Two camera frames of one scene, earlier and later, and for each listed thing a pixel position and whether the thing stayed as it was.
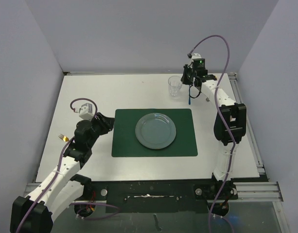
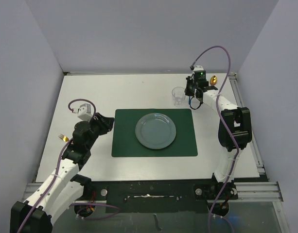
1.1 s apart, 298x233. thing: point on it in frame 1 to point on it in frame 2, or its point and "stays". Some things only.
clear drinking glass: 175,84 to 179,95
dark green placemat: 125,143 stays
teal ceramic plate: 155,130 stays
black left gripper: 106,123 stays
